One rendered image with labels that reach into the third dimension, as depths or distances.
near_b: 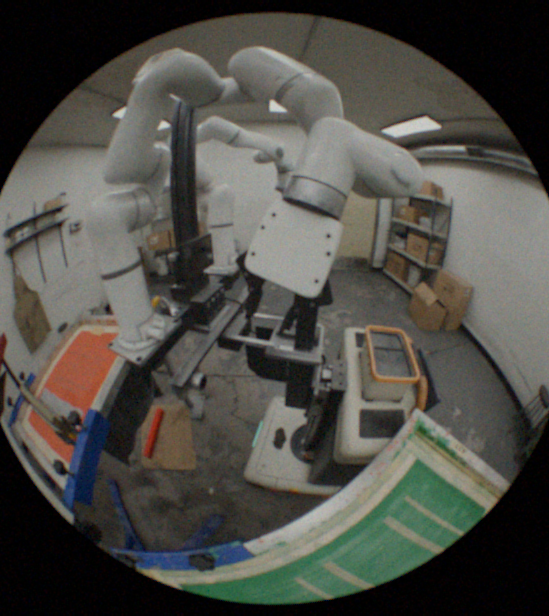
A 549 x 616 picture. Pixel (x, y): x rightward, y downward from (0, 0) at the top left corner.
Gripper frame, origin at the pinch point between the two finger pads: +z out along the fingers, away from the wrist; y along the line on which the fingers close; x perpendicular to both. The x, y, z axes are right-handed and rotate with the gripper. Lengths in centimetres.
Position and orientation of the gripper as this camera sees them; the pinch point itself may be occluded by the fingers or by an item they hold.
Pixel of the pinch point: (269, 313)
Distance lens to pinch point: 28.9
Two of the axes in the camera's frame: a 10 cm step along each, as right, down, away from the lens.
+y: 8.9, 4.2, -1.4
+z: -3.3, 8.4, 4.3
